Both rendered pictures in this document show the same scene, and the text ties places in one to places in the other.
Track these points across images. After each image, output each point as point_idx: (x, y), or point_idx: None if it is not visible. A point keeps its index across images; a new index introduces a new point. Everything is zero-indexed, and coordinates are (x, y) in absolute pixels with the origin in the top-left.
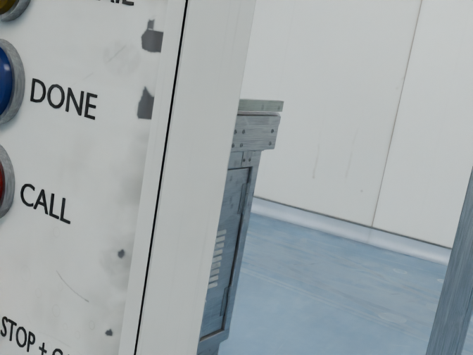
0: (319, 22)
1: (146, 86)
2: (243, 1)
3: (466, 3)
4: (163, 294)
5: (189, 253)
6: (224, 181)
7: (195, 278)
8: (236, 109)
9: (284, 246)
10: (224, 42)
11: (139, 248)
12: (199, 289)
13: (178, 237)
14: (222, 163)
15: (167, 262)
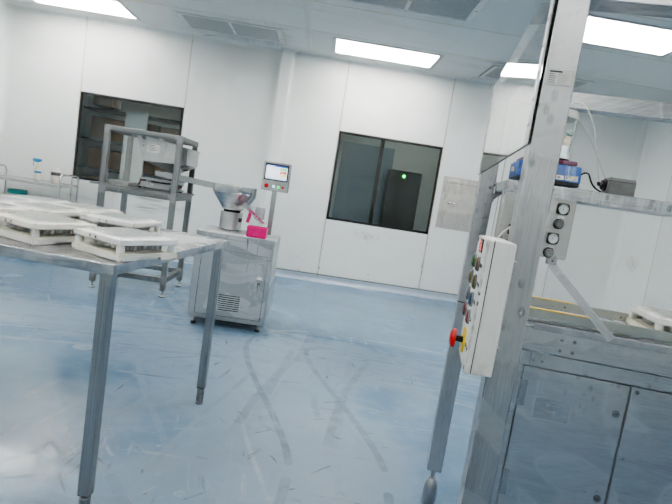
0: None
1: (477, 300)
2: (503, 288)
3: None
4: (482, 339)
5: (490, 334)
6: (500, 322)
7: (492, 340)
8: (503, 308)
9: None
10: (497, 295)
11: (475, 327)
12: (494, 343)
13: (486, 329)
14: (499, 318)
15: (483, 333)
